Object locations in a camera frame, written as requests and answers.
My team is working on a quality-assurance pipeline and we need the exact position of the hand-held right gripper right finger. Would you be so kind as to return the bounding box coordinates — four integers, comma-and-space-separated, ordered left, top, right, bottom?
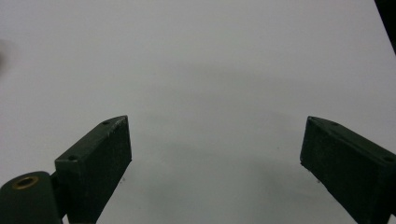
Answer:
300, 116, 396, 224

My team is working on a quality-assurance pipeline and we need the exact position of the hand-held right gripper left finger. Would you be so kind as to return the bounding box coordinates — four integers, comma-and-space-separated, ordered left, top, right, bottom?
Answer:
54, 115, 133, 224

